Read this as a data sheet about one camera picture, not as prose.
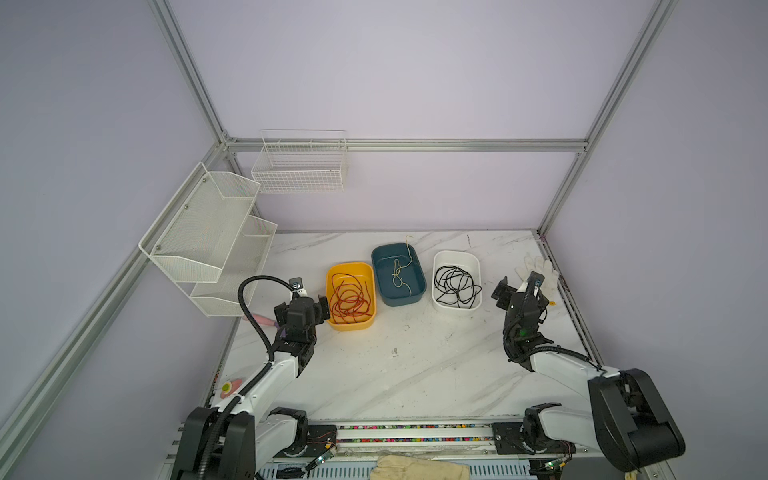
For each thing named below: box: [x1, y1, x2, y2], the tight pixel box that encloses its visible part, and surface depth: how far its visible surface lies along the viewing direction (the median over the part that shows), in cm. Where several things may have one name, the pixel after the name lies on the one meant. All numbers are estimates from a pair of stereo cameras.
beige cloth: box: [370, 454, 471, 480], surface depth 71 cm
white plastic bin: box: [432, 250, 483, 313], surface depth 103 cm
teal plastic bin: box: [371, 243, 427, 307], surface depth 107 cm
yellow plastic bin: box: [326, 262, 376, 331], surface depth 103 cm
